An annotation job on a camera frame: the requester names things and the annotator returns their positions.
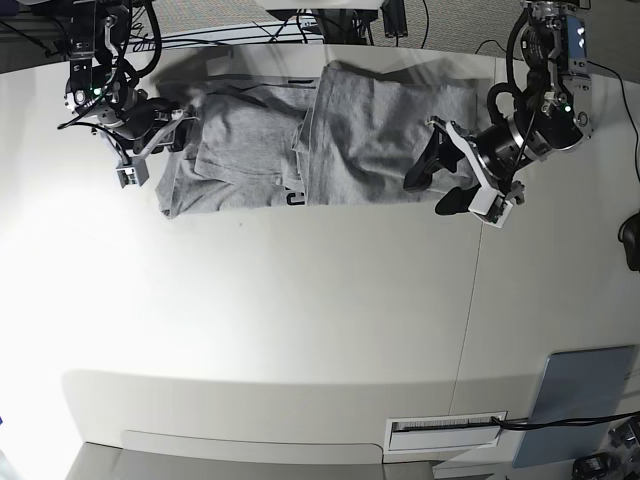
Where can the blue-grey tablet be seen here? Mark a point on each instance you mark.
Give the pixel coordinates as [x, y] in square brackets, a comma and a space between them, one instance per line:
[575, 384]

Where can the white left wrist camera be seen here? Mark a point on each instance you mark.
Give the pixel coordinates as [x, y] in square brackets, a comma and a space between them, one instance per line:
[491, 207]

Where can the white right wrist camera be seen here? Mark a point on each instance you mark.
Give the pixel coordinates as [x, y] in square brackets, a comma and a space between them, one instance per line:
[132, 172]

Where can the black object at right edge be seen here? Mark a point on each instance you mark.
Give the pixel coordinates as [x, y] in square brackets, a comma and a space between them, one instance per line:
[629, 237]

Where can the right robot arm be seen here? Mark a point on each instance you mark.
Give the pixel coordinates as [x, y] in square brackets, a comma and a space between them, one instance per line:
[103, 90]

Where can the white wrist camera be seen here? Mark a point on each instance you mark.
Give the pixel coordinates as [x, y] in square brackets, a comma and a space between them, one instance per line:
[491, 207]
[132, 172]

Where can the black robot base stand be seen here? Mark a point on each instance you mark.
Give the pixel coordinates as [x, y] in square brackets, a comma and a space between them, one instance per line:
[346, 22]

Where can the grey T-shirt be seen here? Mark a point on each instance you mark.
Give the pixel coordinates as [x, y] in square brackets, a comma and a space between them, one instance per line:
[346, 136]

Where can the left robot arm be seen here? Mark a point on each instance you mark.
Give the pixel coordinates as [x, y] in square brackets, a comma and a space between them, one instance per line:
[543, 106]

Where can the white cable grommet box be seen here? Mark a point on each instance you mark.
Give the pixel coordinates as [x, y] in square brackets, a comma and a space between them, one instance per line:
[442, 433]

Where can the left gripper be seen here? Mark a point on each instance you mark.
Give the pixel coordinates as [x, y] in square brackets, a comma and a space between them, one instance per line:
[499, 151]

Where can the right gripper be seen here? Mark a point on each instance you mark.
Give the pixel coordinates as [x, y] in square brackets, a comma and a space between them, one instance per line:
[148, 127]

